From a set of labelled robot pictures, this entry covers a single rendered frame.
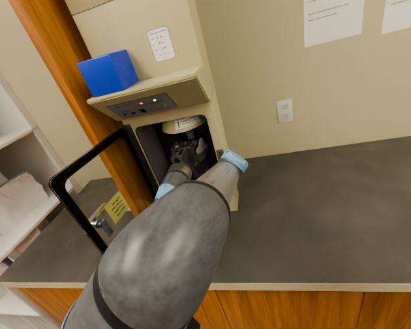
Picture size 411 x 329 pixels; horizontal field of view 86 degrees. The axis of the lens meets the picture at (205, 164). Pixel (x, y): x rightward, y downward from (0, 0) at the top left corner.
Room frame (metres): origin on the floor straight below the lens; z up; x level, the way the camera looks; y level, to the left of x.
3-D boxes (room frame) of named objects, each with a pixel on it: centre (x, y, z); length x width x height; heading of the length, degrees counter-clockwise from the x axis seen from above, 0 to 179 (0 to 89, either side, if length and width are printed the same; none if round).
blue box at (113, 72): (0.69, 0.18, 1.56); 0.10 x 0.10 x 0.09; 73
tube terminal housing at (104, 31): (0.84, 0.04, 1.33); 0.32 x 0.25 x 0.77; 73
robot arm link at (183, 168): (0.59, 0.09, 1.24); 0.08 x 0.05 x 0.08; 73
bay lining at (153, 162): (0.84, 0.04, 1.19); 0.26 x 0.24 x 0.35; 73
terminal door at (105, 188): (0.61, 0.30, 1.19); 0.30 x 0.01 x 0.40; 154
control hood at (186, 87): (0.66, 0.10, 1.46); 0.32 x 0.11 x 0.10; 73
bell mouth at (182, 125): (0.81, 0.03, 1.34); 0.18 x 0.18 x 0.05
